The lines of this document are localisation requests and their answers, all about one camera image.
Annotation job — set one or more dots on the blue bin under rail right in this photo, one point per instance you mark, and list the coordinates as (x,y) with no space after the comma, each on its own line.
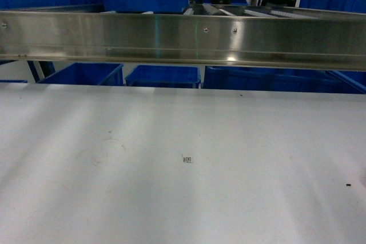
(269,79)

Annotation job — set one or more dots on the blue bin under rail left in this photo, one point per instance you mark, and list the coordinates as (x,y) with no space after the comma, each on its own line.
(92,74)

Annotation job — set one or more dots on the blue bin under rail middle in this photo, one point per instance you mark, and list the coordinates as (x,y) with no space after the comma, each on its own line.
(164,76)

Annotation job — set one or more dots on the small QR code sticker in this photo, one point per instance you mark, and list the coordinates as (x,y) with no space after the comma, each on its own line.
(187,158)

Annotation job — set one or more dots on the blue bin under rail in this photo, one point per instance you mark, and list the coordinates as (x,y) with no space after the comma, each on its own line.
(164,76)
(269,79)
(92,74)

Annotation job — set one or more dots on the stainless steel shelf rail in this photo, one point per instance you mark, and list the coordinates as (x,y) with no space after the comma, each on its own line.
(295,43)

